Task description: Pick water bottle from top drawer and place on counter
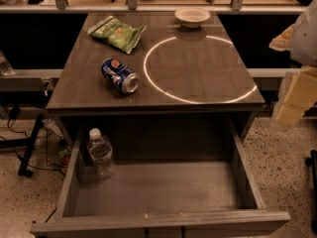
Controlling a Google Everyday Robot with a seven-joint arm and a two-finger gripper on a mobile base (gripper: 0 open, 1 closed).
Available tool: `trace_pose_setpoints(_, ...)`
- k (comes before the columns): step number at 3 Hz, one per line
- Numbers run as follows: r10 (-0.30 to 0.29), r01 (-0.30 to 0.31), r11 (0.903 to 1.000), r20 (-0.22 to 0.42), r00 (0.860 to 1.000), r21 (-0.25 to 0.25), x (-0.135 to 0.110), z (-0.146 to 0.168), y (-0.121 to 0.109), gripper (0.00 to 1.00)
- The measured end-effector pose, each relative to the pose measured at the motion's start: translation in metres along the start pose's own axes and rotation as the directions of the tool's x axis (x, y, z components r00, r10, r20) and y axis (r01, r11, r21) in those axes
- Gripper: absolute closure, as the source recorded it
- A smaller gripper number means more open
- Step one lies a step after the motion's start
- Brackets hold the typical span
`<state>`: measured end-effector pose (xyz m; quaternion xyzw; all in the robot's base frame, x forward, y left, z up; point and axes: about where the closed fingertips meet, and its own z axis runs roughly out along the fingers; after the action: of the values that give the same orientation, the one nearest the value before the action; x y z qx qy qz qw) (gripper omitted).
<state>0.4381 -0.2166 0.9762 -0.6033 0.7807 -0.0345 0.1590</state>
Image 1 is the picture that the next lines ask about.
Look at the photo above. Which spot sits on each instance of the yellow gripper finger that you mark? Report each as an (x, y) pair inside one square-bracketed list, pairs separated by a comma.
[(282, 42), (299, 96)]

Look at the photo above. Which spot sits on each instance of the clear plastic water bottle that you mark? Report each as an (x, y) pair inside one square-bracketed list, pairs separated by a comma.
[(101, 152)]

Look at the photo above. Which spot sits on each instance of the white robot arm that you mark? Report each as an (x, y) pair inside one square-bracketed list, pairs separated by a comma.
[(304, 41)]

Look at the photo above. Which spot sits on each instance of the grey wooden cabinet counter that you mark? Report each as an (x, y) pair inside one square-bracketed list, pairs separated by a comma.
[(180, 69)]

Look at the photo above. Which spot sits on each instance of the open grey top drawer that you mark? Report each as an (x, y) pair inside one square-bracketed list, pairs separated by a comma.
[(185, 177)]

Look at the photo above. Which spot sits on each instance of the clear bottle at left edge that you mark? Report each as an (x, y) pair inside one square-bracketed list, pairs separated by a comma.
[(5, 67)]

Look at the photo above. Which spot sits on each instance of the white paper bowl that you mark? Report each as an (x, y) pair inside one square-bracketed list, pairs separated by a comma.
[(191, 17)]

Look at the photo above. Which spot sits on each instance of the green chip bag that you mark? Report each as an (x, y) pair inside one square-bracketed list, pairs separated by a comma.
[(115, 33)]

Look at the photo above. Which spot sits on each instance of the blue pepsi soda can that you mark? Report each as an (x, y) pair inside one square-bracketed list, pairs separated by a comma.
[(120, 75)]

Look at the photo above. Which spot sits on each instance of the black metal stand leg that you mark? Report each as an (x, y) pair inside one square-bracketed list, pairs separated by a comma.
[(28, 143)]

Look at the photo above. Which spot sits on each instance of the wire mesh basket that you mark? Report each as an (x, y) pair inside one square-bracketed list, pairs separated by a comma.
[(58, 151)]

